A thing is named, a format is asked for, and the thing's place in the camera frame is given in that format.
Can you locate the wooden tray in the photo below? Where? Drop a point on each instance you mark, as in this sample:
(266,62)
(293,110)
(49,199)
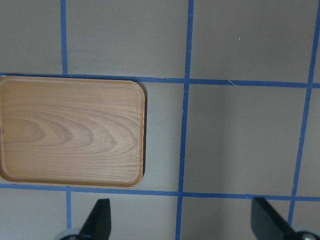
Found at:
(72,131)

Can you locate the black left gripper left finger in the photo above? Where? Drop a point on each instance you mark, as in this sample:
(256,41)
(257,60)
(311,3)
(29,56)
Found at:
(98,223)

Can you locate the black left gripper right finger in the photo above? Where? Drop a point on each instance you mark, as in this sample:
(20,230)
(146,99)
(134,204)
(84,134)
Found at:
(266,223)

